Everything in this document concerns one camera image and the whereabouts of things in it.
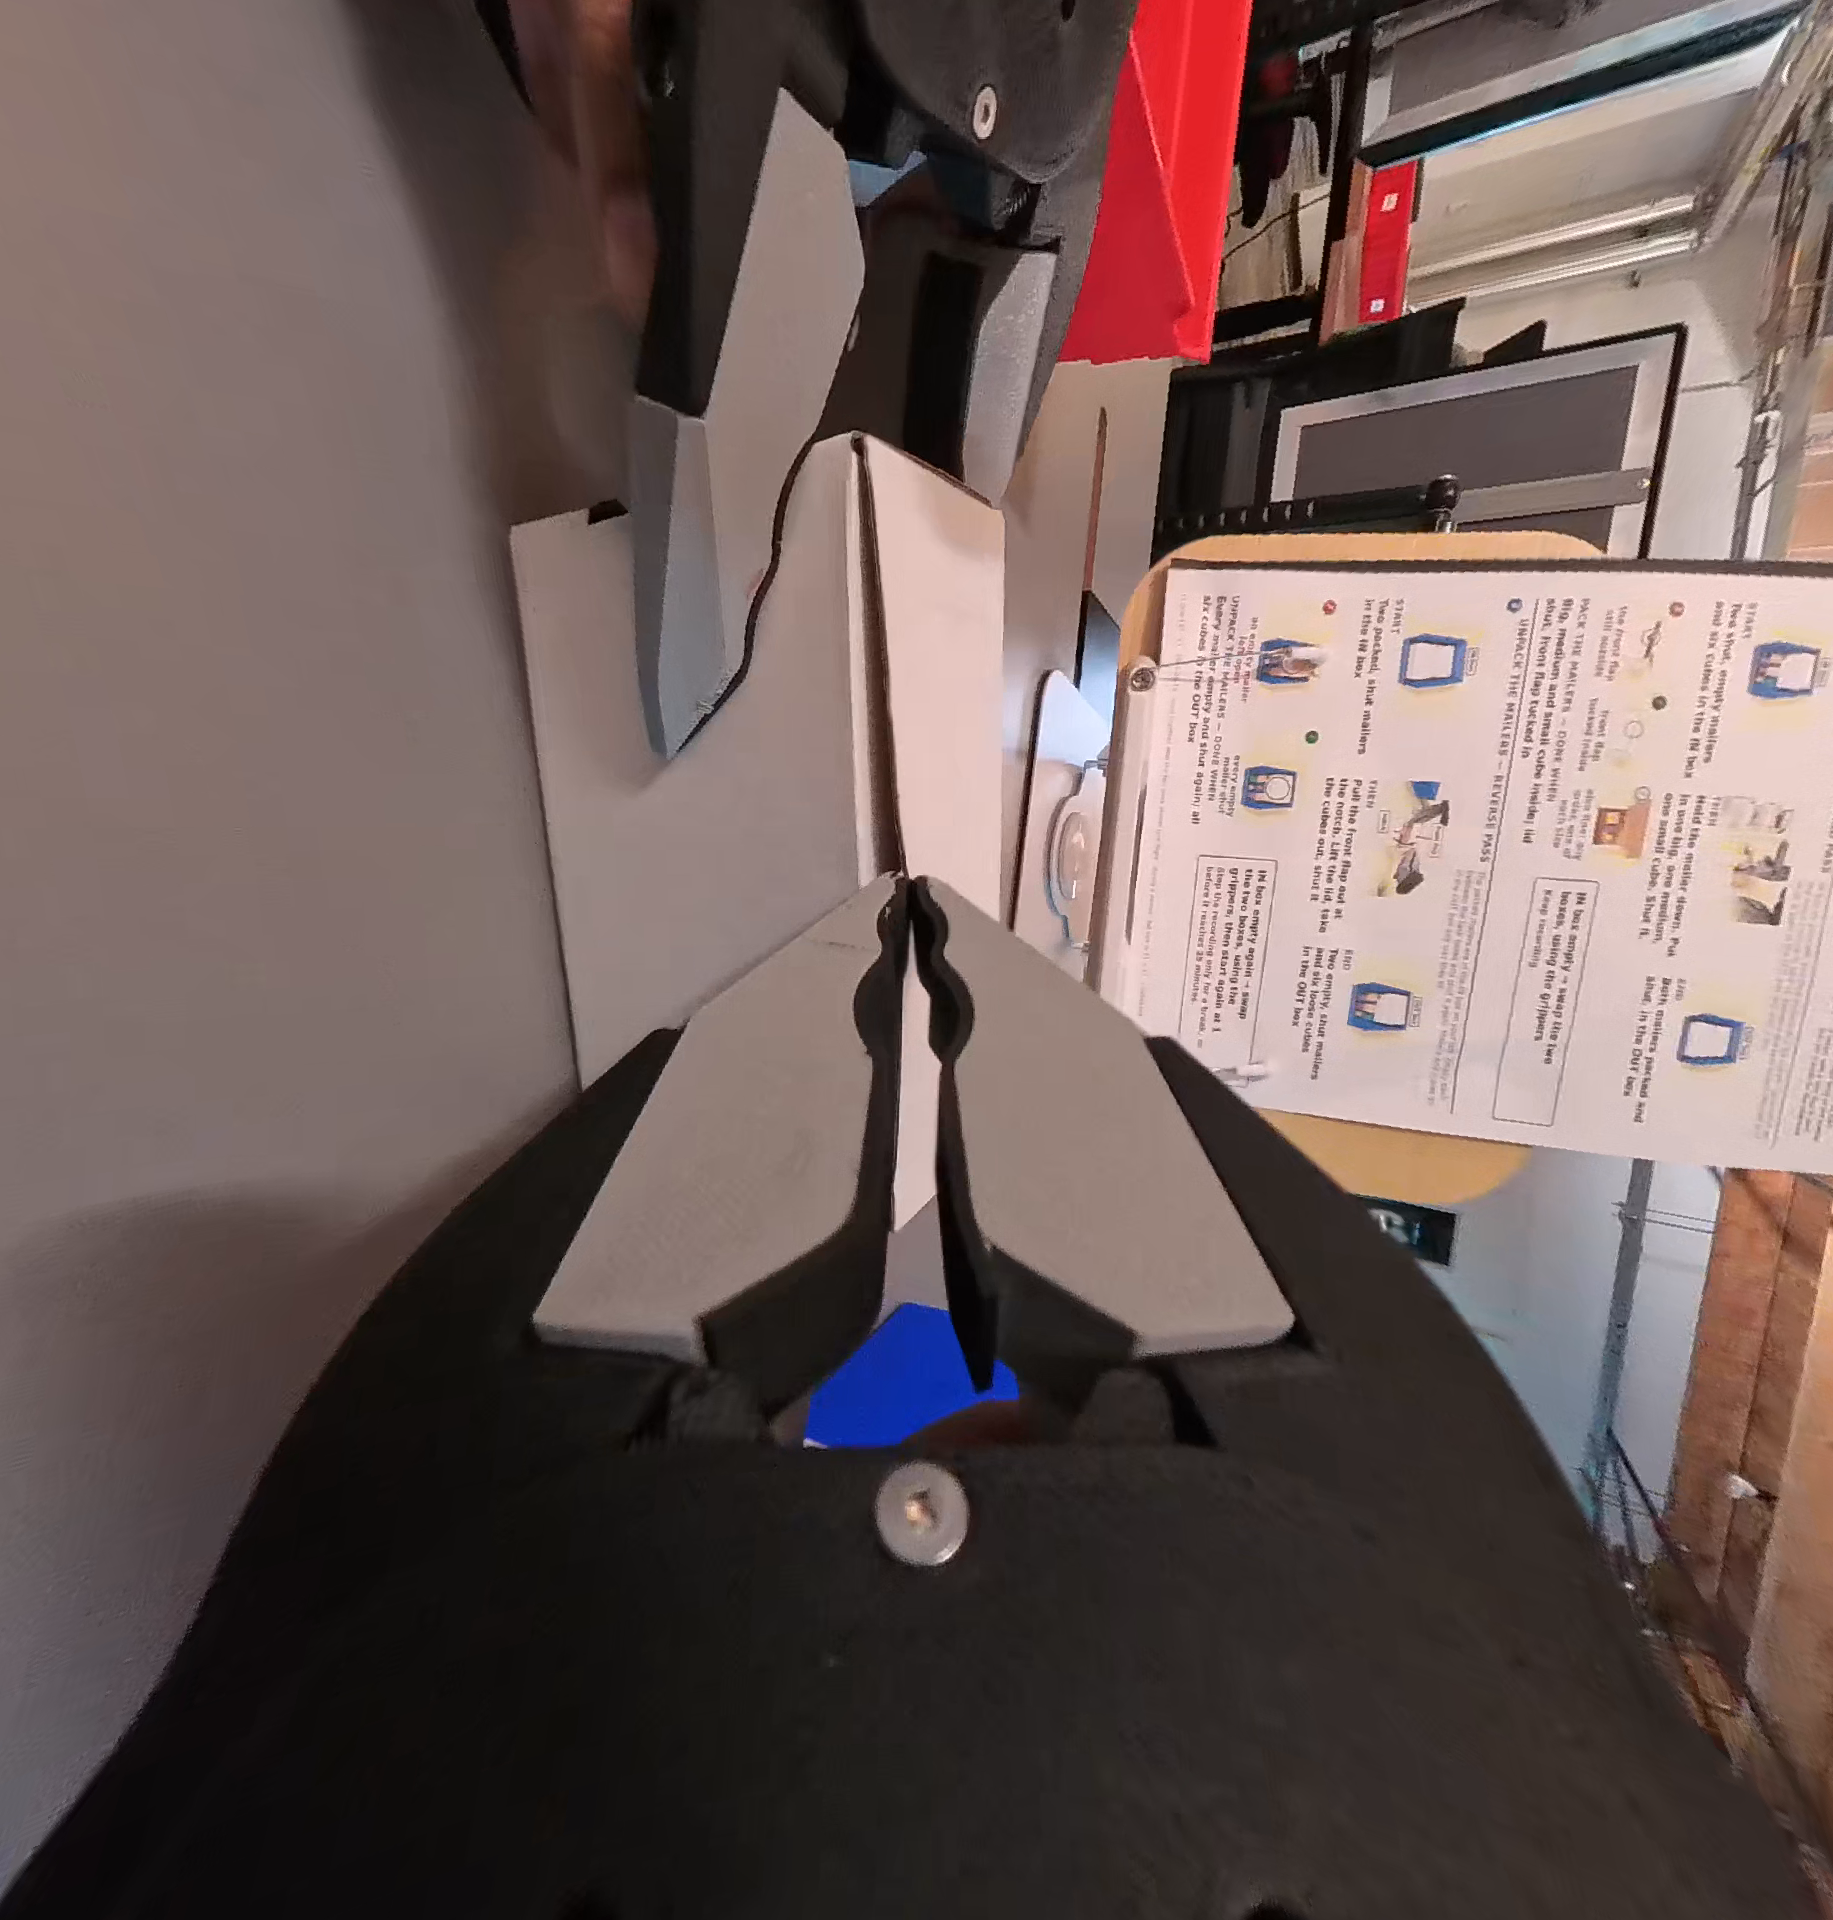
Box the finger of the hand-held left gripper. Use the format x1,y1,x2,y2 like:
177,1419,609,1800
823,209,1080,507
628,89,871,759

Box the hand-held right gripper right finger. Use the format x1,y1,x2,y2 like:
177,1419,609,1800
911,881,1298,1398

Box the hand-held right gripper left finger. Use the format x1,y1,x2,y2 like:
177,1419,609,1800
533,877,914,1400

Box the red plastic bin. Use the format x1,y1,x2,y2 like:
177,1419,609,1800
1063,0,1255,365

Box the blue plastic bin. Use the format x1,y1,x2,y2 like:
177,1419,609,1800
804,1302,1027,1448

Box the white cardboard mailer box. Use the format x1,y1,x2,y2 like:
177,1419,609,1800
508,432,1007,1238

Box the person's left hand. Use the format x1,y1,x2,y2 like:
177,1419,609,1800
515,0,661,349

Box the instruction sheet on stand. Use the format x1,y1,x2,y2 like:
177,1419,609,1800
1116,528,1833,1212

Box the small red bin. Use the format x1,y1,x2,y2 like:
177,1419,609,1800
1356,157,1423,324

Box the printed instruction sheet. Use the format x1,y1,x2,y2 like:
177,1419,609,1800
1095,560,1833,1176

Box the framed monitor on stand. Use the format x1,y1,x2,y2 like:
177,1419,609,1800
1356,0,1805,169

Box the dark wall sign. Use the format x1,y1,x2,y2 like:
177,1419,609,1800
1357,1199,1460,1274

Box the dark monitor with pale frame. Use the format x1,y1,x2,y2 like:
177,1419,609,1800
1266,321,1689,560

